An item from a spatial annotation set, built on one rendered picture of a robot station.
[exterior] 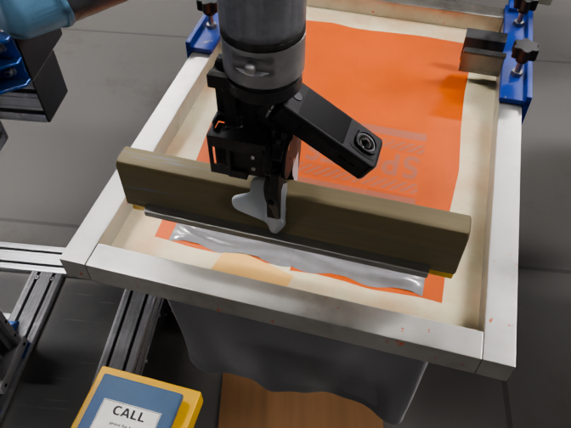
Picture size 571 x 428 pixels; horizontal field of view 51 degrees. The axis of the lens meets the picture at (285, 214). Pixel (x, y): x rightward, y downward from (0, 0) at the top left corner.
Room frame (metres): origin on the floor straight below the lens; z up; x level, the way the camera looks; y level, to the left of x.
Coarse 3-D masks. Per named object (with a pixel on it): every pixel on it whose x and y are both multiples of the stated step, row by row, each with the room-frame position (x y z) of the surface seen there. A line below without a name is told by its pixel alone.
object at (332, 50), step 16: (320, 32) 1.04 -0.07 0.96; (336, 32) 1.04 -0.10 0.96; (352, 32) 1.04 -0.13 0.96; (320, 48) 0.99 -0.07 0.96; (336, 48) 0.99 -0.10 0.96; (352, 48) 0.99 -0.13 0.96; (320, 64) 0.94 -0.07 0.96; (336, 64) 0.94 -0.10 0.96; (352, 64) 0.94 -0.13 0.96; (304, 80) 0.89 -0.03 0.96; (320, 80) 0.89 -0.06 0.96; (336, 80) 0.89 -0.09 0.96; (336, 96) 0.84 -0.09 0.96; (208, 128) 0.76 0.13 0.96; (208, 160) 0.68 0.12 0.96; (160, 224) 0.55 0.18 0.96; (176, 240) 0.52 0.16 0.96; (256, 256) 0.49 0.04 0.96
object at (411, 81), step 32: (384, 32) 1.04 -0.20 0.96; (384, 64) 0.94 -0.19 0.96; (416, 64) 0.94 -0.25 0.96; (448, 64) 0.94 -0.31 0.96; (352, 96) 0.84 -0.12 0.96; (384, 96) 0.84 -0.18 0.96; (416, 96) 0.84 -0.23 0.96; (448, 96) 0.84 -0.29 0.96; (416, 128) 0.76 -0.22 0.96; (448, 128) 0.76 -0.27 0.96; (448, 160) 0.68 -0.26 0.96; (448, 192) 0.61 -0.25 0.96; (384, 288) 0.44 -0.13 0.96
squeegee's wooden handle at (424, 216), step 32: (128, 160) 0.49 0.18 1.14; (160, 160) 0.49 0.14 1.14; (192, 160) 0.49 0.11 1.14; (128, 192) 0.49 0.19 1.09; (160, 192) 0.48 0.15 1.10; (192, 192) 0.47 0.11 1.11; (224, 192) 0.46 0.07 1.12; (288, 192) 0.44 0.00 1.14; (320, 192) 0.44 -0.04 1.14; (352, 192) 0.44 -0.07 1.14; (256, 224) 0.45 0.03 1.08; (288, 224) 0.44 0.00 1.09; (320, 224) 0.43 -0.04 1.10; (352, 224) 0.42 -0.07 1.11; (384, 224) 0.41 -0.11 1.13; (416, 224) 0.40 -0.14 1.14; (448, 224) 0.40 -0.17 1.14; (416, 256) 0.40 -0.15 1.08; (448, 256) 0.39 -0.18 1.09
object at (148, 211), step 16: (144, 208) 0.47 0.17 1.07; (160, 208) 0.47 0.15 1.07; (192, 224) 0.45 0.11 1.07; (208, 224) 0.45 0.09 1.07; (224, 224) 0.45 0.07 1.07; (240, 224) 0.45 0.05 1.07; (272, 240) 0.43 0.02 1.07; (288, 240) 0.42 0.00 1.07; (304, 240) 0.42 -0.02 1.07; (320, 240) 0.42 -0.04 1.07; (336, 256) 0.41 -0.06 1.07; (352, 256) 0.40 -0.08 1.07; (368, 256) 0.40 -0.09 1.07; (384, 256) 0.40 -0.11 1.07; (400, 272) 0.39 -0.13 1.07; (416, 272) 0.38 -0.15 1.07
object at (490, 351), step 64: (320, 0) 1.14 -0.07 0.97; (384, 0) 1.10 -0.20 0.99; (192, 64) 0.89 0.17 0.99; (512, 128) 0.72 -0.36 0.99; (512, 192) 0.58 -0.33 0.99; (64, 256) 0.46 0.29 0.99; (128, 256) 0.46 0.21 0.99; (512, 256) 0.46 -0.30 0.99; (256, 320) 0.39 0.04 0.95; (320, 320) 0.37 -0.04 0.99; (384, 320) 0.37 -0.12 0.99; (512, 320) 0.37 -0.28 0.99
